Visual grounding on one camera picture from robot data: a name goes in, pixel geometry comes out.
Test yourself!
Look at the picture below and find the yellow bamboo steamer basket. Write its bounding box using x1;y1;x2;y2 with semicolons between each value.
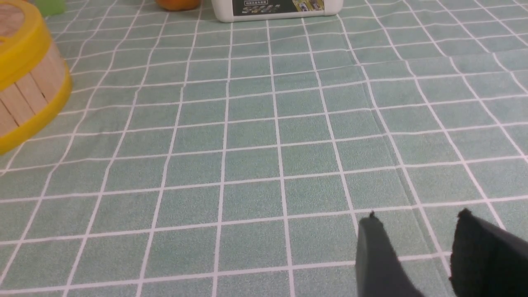
0;42;73;154

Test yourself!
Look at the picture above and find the green foam cube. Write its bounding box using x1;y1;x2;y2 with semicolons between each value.
34;0;66;17

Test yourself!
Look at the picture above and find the green checkered tablecloth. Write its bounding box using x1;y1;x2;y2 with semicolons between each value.
0;0;528;297

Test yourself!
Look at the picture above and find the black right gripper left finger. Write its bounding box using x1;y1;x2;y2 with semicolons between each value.
355;212;424;297

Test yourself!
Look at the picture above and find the orange red toy pear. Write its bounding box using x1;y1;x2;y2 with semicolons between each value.
155;0;201;12

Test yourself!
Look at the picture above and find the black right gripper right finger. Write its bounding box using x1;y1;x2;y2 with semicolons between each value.
450;209;528;297

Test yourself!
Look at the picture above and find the white box with green lid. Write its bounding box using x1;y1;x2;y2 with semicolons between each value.
211;0;344;23

